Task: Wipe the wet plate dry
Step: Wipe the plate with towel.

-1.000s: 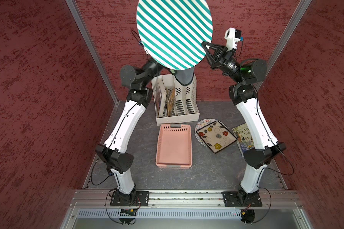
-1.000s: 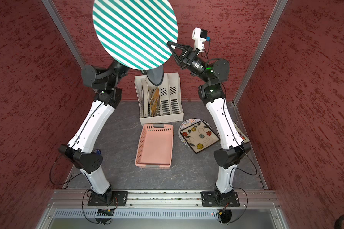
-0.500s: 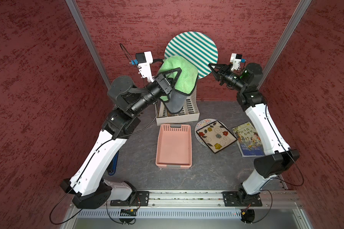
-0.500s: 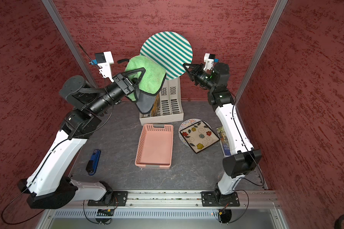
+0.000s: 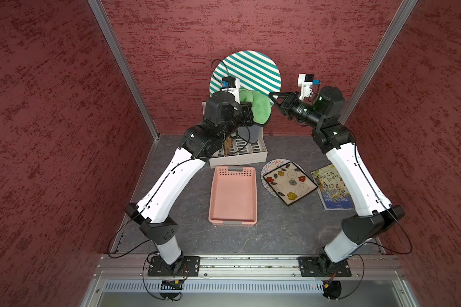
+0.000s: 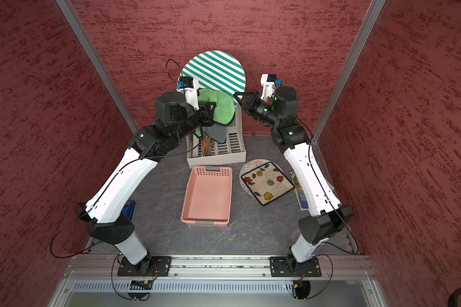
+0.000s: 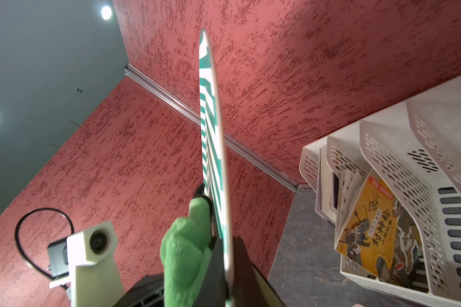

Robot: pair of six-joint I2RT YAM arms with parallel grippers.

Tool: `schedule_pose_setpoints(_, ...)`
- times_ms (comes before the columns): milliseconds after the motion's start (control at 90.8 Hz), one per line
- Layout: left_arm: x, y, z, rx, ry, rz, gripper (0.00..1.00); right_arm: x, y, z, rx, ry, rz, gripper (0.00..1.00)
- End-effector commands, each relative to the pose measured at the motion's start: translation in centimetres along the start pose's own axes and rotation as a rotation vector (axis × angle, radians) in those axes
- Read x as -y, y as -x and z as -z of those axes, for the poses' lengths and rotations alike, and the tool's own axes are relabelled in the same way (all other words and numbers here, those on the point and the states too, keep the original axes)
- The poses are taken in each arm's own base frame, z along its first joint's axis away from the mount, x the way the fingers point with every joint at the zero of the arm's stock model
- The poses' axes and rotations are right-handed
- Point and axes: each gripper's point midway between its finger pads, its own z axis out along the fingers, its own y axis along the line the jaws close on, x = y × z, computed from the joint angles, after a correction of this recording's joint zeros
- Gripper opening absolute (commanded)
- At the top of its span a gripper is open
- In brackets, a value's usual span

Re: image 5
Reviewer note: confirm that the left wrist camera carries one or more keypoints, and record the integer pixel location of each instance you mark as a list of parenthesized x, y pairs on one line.
[(231, 85)]

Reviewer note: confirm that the green striped round plate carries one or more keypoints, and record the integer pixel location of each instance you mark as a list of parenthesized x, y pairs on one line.
[(255, 71)]

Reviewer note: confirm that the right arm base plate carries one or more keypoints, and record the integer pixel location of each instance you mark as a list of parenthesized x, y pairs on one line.
[(322, 267)]

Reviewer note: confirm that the colourful squiggle round plate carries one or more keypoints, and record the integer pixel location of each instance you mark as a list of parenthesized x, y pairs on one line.
[(269, 169)]

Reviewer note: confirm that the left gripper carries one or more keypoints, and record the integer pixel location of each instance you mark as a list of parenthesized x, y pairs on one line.
[(246, 121)]

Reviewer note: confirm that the left aluminium corner post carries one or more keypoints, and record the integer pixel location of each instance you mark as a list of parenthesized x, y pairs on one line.
[(116, 49)]

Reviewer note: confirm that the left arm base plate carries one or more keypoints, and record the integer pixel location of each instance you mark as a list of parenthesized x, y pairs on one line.
[(184, 266)]

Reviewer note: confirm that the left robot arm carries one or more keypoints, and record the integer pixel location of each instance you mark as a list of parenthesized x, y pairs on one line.
[(223, 116)]

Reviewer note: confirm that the yellow illustrated book in rack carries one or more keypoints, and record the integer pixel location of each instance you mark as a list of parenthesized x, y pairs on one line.
[(228, 146)]

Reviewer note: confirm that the right aluminium corner post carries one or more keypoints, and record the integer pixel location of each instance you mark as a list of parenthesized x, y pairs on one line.
[(400, 18)]

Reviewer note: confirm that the white file organiser rack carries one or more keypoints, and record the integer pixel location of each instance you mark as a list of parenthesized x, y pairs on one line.
[(241, 153)]

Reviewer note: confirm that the pink plastic basket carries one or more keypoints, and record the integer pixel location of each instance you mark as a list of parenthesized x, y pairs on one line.
[(233, 196)]

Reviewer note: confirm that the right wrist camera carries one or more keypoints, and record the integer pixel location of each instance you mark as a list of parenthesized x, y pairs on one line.
[(309, 86)]

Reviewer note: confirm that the aluminium front rail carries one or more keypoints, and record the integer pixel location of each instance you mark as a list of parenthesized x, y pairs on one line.
[(253, 267)]

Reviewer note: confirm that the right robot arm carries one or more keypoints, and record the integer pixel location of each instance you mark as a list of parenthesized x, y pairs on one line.
[(375, 213)]

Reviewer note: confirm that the aluminium corner post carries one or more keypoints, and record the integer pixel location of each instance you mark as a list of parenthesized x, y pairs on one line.
[(116, 49), (400, 18)]

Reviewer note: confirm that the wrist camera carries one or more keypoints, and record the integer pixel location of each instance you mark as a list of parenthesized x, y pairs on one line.
[(309, 86), (231, 85)]

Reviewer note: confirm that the illustrated children's book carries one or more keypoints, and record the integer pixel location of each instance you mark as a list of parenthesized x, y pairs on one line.
[(333, 192)]

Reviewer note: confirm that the square floral plate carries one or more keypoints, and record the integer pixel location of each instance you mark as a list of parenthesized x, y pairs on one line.
[(290, 183)]

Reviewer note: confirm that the green microfibre cloth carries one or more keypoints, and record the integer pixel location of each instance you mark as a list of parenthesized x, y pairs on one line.
[(260, 103)]

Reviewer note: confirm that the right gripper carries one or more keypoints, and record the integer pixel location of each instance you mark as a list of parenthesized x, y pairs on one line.
[(289, 100)]

